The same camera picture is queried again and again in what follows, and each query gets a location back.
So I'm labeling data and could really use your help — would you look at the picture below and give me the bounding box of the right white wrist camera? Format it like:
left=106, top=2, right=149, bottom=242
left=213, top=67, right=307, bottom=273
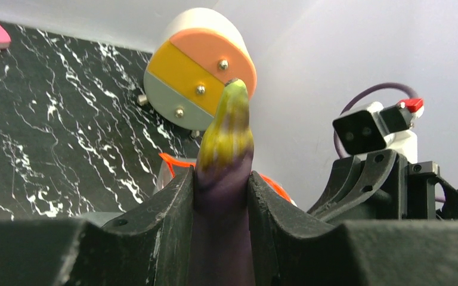
left=333, top=98, right=424, bottom=163

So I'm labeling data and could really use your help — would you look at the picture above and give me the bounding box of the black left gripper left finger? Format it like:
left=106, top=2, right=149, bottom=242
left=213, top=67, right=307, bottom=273
left=0, top=169, right=193, bottom=285

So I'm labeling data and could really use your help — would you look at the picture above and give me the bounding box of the round cream drawer cabinet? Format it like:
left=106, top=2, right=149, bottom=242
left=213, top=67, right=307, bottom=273
left=142, top=7, right=257, bottom=133

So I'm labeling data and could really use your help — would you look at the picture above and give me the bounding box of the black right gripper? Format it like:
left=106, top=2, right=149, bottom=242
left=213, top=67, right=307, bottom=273
left=308, top=150, right=458, bottom=221

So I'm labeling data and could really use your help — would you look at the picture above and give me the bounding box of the purple toy eggplant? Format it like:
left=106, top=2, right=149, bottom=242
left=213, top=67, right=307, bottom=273
left=187, top=78, right=255, bottom=285

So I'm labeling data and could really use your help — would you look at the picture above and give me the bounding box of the clear zip bag orange zipper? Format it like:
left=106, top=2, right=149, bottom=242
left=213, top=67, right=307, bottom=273
left=151, top=153, right=296, bottom=206

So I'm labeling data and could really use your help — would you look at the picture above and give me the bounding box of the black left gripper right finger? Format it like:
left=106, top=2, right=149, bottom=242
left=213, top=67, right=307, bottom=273
left=248, top=172, right=458, bottom=285

